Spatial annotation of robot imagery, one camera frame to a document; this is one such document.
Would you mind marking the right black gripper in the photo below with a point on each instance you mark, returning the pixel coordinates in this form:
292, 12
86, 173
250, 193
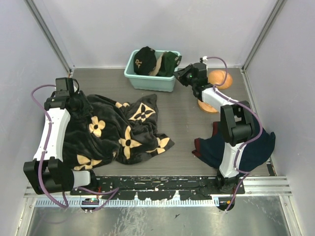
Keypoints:
180, 74

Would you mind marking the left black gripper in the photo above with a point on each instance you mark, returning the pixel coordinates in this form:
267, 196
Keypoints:
79, 94

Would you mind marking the wooden hat stand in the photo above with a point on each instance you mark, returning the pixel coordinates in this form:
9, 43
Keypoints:
216, 77

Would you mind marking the teal plastic bin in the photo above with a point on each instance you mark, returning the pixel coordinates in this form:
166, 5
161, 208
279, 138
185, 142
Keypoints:
154, 83

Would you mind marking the black floral fleece blanket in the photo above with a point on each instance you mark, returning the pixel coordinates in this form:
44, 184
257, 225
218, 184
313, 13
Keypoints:
114, 131

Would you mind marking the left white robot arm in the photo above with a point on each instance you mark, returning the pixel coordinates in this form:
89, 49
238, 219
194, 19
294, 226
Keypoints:
47, 172

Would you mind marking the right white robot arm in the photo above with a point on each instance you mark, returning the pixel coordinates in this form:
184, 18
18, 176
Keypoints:
236, 119

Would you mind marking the green baseball cap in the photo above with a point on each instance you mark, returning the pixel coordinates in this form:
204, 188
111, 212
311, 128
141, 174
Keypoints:
170, 61

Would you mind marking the tan baseball cap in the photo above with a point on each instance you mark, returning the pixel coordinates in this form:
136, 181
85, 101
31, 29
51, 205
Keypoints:
157, 66

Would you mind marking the black baseball cap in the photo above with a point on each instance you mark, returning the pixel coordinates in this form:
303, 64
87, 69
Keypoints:
145, 62

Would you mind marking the navy blue sweater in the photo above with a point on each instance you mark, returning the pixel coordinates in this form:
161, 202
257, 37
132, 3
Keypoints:
211, 150

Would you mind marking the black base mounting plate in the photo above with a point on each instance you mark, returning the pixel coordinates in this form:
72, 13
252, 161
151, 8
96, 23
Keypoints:
159, 187

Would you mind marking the left aluminium corner post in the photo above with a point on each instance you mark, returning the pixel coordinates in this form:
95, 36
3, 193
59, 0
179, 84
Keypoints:
47, 33

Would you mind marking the aluminium corner post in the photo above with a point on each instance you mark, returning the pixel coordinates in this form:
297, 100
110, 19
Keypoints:
279, 4
47, 33

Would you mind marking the right aluminium corner post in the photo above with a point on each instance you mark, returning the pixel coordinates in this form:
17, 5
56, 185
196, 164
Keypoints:
279, 4

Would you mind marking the white slotted cable duct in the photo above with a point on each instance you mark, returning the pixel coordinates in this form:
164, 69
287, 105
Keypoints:
176, 202

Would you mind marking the aluminium front rail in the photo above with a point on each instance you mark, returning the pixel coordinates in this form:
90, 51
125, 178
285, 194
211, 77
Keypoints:
269, 185

